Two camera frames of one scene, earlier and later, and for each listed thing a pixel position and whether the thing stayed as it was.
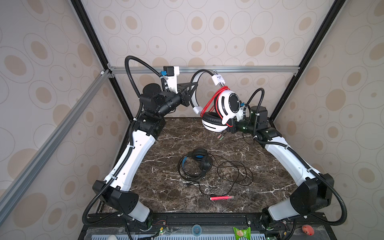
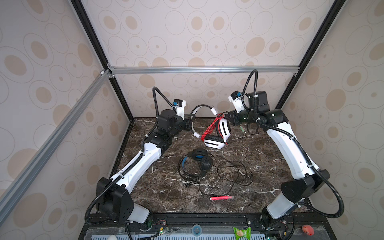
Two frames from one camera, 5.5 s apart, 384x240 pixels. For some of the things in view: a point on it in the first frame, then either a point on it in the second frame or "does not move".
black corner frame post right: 334,11 does not move
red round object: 308,229 does not move
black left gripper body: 183,100 -> 182,125
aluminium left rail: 17,186 does not move
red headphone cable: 216,96 -> 220,117
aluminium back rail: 228,69 does not move
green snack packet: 245,234 does not move
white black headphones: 224,104 -> 223,128
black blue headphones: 198,154 does not move
